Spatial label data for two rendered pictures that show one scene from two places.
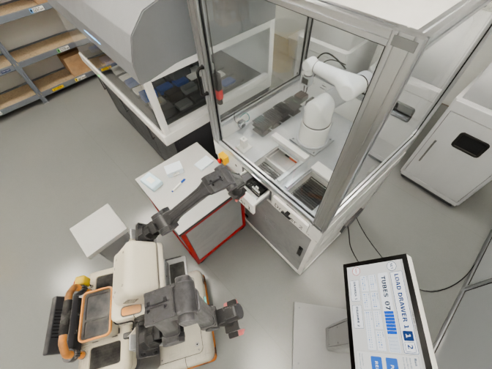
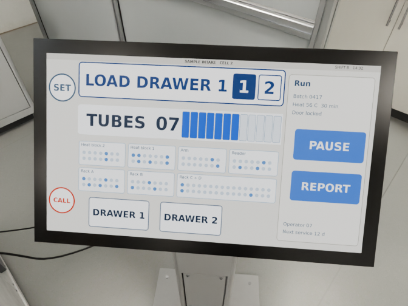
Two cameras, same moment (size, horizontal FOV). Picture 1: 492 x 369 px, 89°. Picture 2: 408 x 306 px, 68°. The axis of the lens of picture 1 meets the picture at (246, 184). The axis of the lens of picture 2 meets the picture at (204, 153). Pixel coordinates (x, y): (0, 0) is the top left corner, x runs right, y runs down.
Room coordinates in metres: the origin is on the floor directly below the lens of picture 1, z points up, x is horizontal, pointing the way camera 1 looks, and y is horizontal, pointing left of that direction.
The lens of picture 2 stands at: (0.14, -0.22, 1.40)
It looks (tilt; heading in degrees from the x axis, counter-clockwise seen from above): 46 degrees down; 264
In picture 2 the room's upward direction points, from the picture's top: straight up
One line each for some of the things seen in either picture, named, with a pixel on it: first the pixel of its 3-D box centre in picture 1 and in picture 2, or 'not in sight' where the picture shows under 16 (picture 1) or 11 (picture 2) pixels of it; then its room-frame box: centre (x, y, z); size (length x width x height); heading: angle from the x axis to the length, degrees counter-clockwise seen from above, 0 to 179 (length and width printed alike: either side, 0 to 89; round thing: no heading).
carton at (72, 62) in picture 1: (77, 59); not in sight; (3.98, 2.54, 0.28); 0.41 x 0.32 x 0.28; 132
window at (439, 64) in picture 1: (414, 111); not in sight; (0.88, -0.77, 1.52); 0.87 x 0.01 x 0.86; 129
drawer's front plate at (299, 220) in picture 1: (289, 214); not in sight; (0.74, -0.26, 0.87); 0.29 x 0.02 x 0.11; 39
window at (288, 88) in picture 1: (265, 115); not in sight; (0.97, -0.11, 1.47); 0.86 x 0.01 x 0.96; 39
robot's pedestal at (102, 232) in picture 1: (122, 249); not in sight; (0.77, 1.01, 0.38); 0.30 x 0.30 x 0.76; 42
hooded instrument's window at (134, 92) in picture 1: (159, 41); not in sight; (2.53, 0.75, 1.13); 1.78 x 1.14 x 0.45; 39
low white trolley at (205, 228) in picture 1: (198, 207); not in sight; (1.11, 0.43, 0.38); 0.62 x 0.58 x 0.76; 39
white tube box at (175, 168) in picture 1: (173, 169); not in sight; (1.23, 0.55, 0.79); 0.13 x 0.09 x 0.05; 114
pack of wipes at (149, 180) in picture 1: (151, 181); not in sight; (1.12, 0.70, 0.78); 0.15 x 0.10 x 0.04; 50
